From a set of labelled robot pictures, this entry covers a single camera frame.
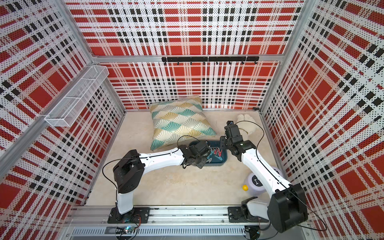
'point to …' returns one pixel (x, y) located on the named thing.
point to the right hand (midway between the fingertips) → (227, 139)
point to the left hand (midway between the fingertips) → (202, 159)
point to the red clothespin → (219, 152)
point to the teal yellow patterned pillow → (176, 121)
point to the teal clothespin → (218, 157)
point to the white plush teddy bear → (247, 122)
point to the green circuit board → (129, 229)
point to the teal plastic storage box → (213, 161)
